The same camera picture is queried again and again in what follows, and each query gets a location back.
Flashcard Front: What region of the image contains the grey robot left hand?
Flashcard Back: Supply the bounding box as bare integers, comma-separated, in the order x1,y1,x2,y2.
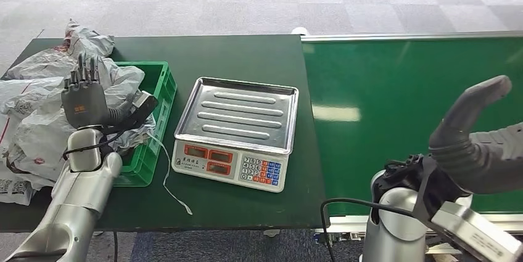
61,54,136,130

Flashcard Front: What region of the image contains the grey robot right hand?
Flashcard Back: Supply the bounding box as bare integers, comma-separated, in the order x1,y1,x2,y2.
429,75,523,195

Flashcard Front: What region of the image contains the thin white plastic strip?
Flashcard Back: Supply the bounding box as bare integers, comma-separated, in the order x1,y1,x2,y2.
147,131,194,216

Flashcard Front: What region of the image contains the grey package with black print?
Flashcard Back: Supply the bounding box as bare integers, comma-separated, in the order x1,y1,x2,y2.
96,57,146,108

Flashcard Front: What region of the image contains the grey poly mailer package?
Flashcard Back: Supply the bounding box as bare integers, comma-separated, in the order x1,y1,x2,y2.
3,47,83,81
0,77,68,120
0,113,19,173
7,107,72,189

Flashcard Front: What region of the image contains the crumpled grey red-print package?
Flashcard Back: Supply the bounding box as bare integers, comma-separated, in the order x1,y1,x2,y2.
63,18,115,60

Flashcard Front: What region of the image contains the white package with QR codes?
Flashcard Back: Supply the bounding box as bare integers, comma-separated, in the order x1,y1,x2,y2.
0,168,36,207

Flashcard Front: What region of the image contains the green conveyor belt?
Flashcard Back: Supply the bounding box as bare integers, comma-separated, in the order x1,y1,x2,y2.
301,37,523,217

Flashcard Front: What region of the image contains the green plastic crate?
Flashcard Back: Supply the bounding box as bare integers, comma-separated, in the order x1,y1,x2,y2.
112,61,178,188

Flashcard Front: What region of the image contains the electronic scale with steel tray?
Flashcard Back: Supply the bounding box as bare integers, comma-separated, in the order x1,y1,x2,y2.
171,76,300,194

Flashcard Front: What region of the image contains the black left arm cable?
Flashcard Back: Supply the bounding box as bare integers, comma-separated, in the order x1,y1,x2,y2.
62,123,140,162

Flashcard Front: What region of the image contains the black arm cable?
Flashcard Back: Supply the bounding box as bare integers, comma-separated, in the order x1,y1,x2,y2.
319,197,416,262
62,123,140,162

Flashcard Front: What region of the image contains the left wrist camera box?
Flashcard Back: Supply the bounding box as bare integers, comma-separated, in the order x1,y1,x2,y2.
130,90,159,121

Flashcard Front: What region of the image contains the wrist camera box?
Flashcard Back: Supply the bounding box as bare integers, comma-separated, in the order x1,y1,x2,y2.
130,90,159,121
430,200,523,262

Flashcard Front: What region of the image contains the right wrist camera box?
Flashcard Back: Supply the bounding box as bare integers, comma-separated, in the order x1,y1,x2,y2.
430,200,523,262

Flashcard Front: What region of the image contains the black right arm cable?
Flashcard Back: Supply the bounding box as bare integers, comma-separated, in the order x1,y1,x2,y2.
319,197,416,262

